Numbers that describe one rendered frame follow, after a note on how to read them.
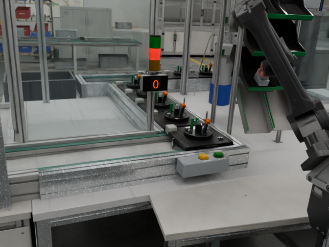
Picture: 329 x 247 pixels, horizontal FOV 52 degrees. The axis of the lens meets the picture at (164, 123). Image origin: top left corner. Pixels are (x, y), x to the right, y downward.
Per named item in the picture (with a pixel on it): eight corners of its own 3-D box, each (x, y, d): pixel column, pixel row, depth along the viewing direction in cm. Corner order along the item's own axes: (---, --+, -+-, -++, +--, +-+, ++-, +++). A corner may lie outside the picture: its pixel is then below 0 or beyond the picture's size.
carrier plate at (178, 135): (232, 145, 154) (233, 141, 153) (185, 151, 145) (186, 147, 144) (207, 128, 175) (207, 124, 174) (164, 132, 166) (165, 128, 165)
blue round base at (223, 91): (233, 105, 250) (235, 85, 245) (215, 106, 245) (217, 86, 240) (222, 99, 264) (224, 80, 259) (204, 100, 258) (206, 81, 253)
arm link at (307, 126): (305, 142, 92) (324, 134, 89) (291, 111, 97) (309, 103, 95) (313, 152, 98) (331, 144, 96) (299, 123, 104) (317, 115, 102)
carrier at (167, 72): (199, 79, 289) (200, 64, 285) (174, 80, 280) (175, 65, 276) (187, 73, 310) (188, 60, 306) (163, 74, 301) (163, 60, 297)
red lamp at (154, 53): (161, 60, 150) (162, 48, 148) (151, 60, 148) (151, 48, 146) (157, 58, 154) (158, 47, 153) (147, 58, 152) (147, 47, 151)
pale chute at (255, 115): (270, 133, 161) (274, 129, 157) (244, 134, 159) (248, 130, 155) (256, 83, 173) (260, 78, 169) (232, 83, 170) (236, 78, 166)
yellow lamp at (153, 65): (161, 71, 152) (161, 60, 150) (150, 71, 150) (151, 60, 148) (157, 69, 156) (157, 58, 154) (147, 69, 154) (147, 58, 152)
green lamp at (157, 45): (162, 48, 148) (162, 37, 147) (151, 48, 146) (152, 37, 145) (158, 47, 153) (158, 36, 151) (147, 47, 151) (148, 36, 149)
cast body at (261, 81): (267, 86, 153) (272, 73, 148) (258, 86, 152) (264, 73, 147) (260, 75, 159) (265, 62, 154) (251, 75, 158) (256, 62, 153)
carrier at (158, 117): (206, 127, 176) (208, 104, 172) (163, 131, 167) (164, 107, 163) (186, 113, 197) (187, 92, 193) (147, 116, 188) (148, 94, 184)
